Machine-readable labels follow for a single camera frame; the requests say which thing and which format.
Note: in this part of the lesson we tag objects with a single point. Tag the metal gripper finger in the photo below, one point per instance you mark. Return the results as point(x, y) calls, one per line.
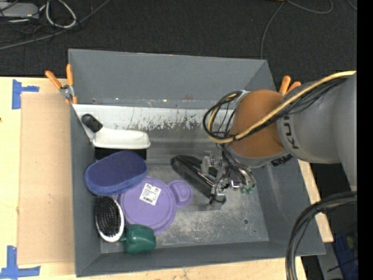
point(208, 164)
point(218, 198)

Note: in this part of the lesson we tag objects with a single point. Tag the black long flat object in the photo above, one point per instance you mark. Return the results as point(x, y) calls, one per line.
point(186, 169)

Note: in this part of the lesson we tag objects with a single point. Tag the purple plastic lid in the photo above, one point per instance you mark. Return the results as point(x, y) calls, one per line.
point(145, 211)

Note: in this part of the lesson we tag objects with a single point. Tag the green toy pepper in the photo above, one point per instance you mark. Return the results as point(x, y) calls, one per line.
point(139, 239)

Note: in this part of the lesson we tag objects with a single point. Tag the blue oval sponge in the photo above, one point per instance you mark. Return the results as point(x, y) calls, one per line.
point(115, 172)

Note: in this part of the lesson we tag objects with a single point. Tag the grey metal bin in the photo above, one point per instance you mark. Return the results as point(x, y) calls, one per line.
point(163, 80)

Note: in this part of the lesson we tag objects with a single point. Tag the white oval black-bristle brush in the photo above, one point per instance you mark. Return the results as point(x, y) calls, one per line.
point(108, 219)

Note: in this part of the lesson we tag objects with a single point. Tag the brown cardboard board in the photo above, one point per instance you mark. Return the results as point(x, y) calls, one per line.
point(43, 179)

